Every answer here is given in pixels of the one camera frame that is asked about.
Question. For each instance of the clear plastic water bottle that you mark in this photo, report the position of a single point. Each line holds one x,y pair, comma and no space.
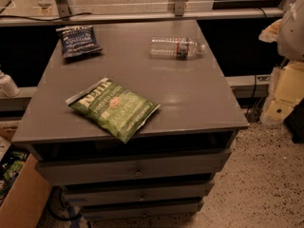
179,48

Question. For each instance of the metal frame rail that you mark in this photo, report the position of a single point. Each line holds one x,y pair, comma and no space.
72,12

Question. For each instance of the white pipe left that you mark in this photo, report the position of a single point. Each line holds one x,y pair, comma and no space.
8,86

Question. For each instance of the blue vinegar chips bag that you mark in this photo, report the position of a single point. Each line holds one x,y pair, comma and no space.
78,40

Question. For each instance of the cardboard box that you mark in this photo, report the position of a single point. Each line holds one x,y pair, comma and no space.
25,202

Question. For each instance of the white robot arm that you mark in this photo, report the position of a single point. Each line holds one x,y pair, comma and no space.
290,38

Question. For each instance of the grey drawer cabinet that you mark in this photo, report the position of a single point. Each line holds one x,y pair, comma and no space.
168,164

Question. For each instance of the green jalapeno chips bag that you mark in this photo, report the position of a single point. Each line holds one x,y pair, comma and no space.
114,108

